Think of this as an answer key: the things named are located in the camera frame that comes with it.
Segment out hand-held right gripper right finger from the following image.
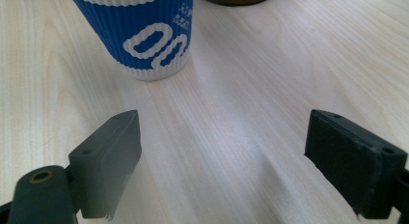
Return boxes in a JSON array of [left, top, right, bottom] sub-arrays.
[[304, 108, 409, 220]]

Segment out blue sleeved white paper cup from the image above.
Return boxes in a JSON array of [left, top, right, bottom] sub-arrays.
[[68, 0, 195, 82]]

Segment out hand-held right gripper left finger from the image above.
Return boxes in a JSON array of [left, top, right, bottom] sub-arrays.
[[68, 109, 143, 220]]

